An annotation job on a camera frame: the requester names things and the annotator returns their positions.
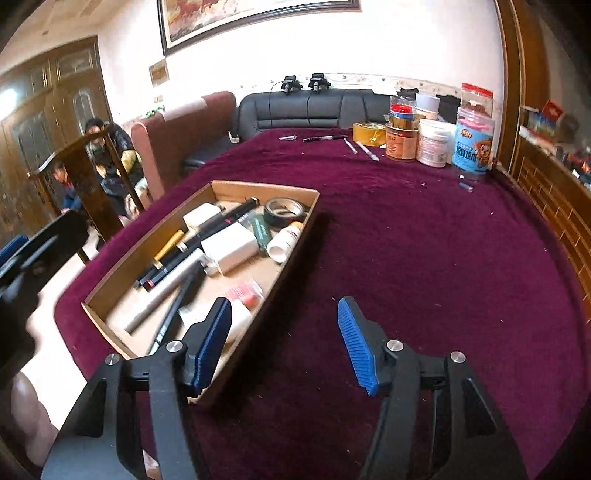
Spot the small white charger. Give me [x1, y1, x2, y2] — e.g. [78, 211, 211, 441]
[183, 203, 225, 232]

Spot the dark green tube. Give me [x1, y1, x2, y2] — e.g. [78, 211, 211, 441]
[251, 214, 273, 257]

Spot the clear jar with blue label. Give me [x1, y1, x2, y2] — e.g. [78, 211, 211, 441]
[451, 107, 496, 174]

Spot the brown upholstered chair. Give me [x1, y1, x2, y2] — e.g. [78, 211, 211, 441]
[130, 91, 238, 200]

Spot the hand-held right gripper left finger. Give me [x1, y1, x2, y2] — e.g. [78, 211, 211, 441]
[41, 296, 233, 480]

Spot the white marker pen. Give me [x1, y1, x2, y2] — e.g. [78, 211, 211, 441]
[123, 249, 206, 334]

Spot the maroon table cloth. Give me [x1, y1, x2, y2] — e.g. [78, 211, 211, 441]
[54, 127, 591, 480]

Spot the yellow and black pen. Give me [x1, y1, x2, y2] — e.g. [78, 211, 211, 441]
[151, 229, 187, 271]

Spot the carved wooden door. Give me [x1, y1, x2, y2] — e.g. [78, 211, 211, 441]
[0, 36, 112, 252]

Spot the clear jar with red lid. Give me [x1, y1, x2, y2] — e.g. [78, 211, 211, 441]
[461, 82, 494, 117]

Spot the white plastic jar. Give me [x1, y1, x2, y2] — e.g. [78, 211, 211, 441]
[416, 119, 456, 167]

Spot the cardboard box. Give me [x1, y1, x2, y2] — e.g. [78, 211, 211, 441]
[81, 180, 321, 408]

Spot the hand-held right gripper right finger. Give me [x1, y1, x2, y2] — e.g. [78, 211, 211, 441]
[337, 296, 528, 480]

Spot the orange clear jar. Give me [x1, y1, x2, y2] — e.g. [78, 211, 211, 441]
[385, 121, 421, 162]

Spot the wooden brick-pattern counter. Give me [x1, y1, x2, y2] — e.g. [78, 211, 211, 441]
[508, 138, 591, 306]

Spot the framed wall painting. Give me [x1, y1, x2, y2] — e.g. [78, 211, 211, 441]
[157, 0, 362, 57]

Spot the black marker with red caps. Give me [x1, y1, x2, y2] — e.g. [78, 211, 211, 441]
[178, 197, 260, 253]

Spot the black tape roll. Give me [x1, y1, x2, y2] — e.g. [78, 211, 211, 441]
[263, 197, 310, 232]

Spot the yellow tape roll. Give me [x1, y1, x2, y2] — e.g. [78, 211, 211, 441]
[353, 122, 388, 148]

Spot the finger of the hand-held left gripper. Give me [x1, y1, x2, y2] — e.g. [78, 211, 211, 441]
[0, 222, 89, 289]

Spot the large white charger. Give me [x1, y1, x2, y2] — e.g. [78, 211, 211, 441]
[199, 223, 258, 277]

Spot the red item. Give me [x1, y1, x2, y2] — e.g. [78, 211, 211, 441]
[225, 281, 265, 308]

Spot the wooden door frame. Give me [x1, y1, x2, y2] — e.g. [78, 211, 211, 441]
[495, 0, 551, 168]

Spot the dark wooden chair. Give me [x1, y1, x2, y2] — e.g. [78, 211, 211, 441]
[27, 124, 149, 265]

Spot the white and orange small bottle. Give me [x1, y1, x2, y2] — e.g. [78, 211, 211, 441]
[267, 220, 305, 264]

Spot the black leather sofa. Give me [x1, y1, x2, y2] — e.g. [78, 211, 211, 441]
[183, 88, 394, 168]

